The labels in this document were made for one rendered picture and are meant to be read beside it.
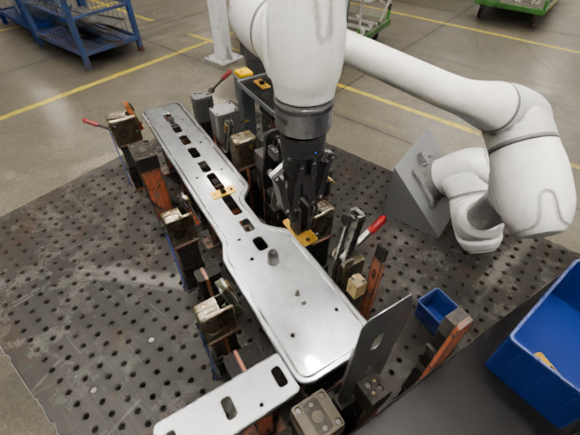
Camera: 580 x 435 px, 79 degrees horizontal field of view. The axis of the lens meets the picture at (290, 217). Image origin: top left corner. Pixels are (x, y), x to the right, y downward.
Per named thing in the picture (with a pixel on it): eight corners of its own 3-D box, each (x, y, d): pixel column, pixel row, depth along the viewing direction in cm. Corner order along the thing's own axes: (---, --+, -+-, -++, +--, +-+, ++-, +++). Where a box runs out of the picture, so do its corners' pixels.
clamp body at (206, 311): (205, 362, 110) (181, 302, 85) (240, 343, 114) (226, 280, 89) (217, 387, 104) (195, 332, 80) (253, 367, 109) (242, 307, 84)
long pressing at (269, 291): (133, 114, 158) (132, 110, 157) (181, 101, 167) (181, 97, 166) (301, 392, 76) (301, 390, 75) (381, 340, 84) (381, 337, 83)
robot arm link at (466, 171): (450, 160, 151) (503, 141, 133) (457, 202, 148) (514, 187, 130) (426, 156, 141) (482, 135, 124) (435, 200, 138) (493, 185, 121)
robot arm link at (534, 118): (521, 65, 69) (538, 130, 67) (561, 84, 79) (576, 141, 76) (459, 97, 80) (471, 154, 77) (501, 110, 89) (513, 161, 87)
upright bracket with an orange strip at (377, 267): (349, 343, 113) (376, 242, 78) (352, 342, 114) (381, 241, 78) (355, 351, 112) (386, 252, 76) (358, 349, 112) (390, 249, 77)
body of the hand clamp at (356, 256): (324, 318, 120) (332, 253, 95) (340, 309, 122) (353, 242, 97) (334, 332, 116) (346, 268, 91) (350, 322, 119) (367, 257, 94)
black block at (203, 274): (202, 322, 119) (183, 270, 98) (231, 307, 123) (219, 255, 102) (211, 342, 114) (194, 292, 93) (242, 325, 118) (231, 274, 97)
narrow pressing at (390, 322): (337, 401, 74) (359, 321, 49) (378, 372, 78) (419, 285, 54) (338, 404, 73) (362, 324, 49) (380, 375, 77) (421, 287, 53)
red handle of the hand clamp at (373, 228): (334, 252, 93) (378, 210, 92) (337, 255, 95) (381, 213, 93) (343, 263, 90) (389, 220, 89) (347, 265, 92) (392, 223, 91)
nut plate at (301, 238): (281, 222, 76) (281, 217, 75) (296, 215, 77) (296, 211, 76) (303, 248, 71) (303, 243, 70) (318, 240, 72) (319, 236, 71)
